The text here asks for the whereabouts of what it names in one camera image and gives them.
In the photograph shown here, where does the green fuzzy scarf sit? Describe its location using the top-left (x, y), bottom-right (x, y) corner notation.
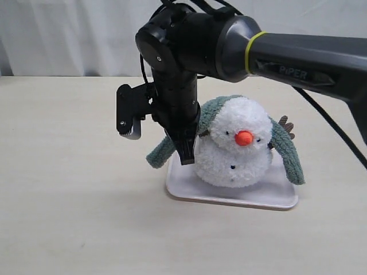
top-left (146, 95), bottom-right (306, 187)

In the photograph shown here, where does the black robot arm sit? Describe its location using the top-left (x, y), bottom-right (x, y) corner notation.
top-left (135, 3), bottom-right (366, 164)

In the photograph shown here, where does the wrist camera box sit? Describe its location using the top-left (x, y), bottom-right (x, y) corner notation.
top-left (116, 82), bottom-right (155, 140)

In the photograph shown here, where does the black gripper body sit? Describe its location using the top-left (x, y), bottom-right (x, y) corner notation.
top-left (151, 68), bottom-right (200, 135)

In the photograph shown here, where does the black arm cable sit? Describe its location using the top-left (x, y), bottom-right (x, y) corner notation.
top-left (139, 0), bottom-right (367, 170)

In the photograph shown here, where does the white curtain backdrop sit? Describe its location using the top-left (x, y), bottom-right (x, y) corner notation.
top-left (1, 0), bottom-right (366, 76)

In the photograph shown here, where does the white square tray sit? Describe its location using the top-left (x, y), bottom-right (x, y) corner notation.
top-left (165, 152), bottom-right (299, 211)

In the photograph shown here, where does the white plush snowman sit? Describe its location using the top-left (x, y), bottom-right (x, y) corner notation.
top-left (193, 97), bottom-right (295, 189)

